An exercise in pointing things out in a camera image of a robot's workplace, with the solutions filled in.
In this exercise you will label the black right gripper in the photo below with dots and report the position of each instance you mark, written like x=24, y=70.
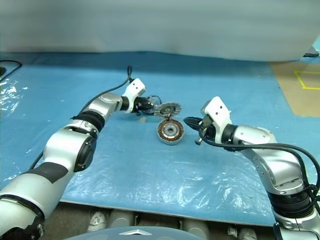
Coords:
x=207, y=128

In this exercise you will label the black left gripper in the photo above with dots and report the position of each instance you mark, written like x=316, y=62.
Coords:
x=142, y=105

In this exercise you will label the silver finned rotor disc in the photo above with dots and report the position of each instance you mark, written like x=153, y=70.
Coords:
x=167, y=109

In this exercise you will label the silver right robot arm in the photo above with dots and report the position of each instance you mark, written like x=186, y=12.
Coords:
x=272, y=160

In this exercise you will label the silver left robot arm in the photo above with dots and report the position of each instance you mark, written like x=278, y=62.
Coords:
x=67, y=142

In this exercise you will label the copper wound motor stator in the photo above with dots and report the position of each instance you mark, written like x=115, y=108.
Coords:
x=170, y=131

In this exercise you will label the blue plastic covered mat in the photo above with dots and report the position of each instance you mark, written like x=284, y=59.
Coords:
x=150, y=170

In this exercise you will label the white foam sheet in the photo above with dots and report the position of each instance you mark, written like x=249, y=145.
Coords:
x=150, y=25

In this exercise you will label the brown cardboard sheet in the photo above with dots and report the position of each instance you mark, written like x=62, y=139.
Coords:
x=292, y=100

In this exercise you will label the grey rounded cylinder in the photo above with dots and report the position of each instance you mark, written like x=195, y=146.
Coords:
x=195, y=226
x=121, y=218

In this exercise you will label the white shoe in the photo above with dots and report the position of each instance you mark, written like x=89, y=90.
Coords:
x=96, y=221
x=246, y=232

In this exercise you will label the dark grey robot torso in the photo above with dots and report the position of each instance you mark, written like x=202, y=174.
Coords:
x=112, y=235

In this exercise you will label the black device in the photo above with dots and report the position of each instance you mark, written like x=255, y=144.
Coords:
x=312, y=53

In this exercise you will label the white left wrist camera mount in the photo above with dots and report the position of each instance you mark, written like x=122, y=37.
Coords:
x=135, y=87

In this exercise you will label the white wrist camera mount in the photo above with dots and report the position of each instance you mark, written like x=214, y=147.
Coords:
x=135, y=87
x=220, y=110

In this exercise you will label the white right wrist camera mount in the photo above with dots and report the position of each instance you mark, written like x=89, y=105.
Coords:
x=220, y=110

